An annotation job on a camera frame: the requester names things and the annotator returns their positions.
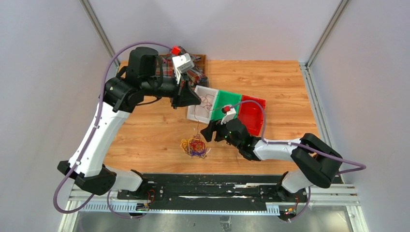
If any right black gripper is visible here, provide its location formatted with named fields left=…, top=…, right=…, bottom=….
left=201, top=116, right=241, bottom=150

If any red cable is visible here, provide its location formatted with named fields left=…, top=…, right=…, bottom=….
left=195, top=93, right=219, bottom=138

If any coloured cable bundle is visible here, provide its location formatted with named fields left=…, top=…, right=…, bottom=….
left=180, top=134, right=208, bottom=159

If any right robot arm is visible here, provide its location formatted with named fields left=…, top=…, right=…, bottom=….
left=201, top=119, right=341, bottom=202

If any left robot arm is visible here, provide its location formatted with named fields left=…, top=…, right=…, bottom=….
left=58, top=47, right=201, bottom=200

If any white plastic bin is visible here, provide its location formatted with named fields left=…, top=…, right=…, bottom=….
left=187, top=86, right=218, bottom=124

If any plaid shirt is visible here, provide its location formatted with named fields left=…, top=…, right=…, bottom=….
left=159, top=53, right=209, bottom=88

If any green plastic bin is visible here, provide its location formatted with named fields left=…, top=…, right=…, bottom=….
left=210, top=90, right=242, bottom=120

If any wooden tray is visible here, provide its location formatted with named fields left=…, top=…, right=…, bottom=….
left=190, top=54, right=207, bottom=74

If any red plastic bin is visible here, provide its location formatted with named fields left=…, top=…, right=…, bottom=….
left=237, top=102, right=263, bottom=136

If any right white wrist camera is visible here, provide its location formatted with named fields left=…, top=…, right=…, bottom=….
left=220, top=105, right=236, bottom=125

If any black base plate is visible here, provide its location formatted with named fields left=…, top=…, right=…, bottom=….
left=117, top=174, right=307, bottom=212

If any aluminium frame rail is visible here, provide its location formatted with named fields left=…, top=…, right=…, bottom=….
left=59, top=178, right=369, bottom=232

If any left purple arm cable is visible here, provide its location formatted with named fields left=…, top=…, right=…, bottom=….
left=53, top=42, right=174, bottom=220

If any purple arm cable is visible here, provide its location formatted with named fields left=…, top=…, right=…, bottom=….
left=224, top=100, right=367, bottom=222
left=53, top=42, right=174, bottom=220

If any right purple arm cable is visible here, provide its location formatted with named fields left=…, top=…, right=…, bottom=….
left=224, top=100, right=367, bottom=222

